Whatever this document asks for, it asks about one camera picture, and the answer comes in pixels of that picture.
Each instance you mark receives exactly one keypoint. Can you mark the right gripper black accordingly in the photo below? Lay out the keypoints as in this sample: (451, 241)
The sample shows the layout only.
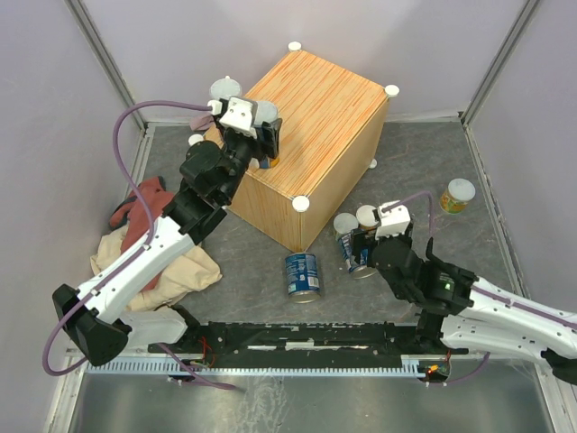
(361, 239)

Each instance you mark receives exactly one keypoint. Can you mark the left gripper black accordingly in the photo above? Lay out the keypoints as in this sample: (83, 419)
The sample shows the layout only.
(270, 146)

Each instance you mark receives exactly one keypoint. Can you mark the tall yellow drink can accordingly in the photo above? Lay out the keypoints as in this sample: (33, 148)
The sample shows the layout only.
(267, 124)

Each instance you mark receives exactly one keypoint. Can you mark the blue Progresso soup can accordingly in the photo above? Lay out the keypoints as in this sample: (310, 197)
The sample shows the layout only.
(358, 268)

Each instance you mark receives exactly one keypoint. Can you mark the tall can cartoon label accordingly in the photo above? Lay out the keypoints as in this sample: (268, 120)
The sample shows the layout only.
(225, 88)

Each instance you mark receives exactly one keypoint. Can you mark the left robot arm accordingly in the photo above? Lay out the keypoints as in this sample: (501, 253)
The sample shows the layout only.
(94, 315)

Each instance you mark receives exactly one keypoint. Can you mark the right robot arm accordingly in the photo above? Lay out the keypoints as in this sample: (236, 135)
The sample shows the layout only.
(462, 310)

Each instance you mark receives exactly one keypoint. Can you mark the wooden cube counter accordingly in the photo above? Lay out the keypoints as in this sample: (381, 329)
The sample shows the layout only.
(332, 119)

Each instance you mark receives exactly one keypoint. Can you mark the pink cloth behind counter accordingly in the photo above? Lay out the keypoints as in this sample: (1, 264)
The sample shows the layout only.
(201, 123)

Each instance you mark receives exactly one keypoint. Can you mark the orange cup white lid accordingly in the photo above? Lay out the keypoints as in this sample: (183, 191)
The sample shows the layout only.
(366, 218)

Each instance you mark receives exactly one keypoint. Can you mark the clear lid small cup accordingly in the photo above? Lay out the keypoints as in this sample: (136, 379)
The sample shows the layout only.
(344, 223)

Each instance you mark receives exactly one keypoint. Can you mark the green orange fruit cup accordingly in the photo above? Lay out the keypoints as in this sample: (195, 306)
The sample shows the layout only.
(457, 195)

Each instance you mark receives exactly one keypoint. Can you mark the blue soup can lying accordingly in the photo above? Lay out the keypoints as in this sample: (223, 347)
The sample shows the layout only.
(303, 282)

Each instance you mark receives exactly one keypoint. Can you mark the beige cloth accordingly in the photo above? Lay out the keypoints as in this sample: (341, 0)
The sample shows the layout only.
(192, 271)

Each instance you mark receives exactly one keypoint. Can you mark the red cloth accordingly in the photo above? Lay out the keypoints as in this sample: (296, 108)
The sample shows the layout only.
(131, 213)

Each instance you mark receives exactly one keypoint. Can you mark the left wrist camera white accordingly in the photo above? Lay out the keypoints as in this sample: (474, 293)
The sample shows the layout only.
(235, 112)

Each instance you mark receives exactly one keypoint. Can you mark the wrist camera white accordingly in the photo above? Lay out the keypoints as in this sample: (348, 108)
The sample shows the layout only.
(235, 112)
(393, 222)

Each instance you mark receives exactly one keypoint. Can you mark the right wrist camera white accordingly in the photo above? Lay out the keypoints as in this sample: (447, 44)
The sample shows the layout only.
(393, 222)

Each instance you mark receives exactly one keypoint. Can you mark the white cable duct strip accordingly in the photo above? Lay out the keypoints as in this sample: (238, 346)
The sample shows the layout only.
(410, 367)

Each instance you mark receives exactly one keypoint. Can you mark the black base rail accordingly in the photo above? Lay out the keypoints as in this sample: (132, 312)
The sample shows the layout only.
(293, 345)

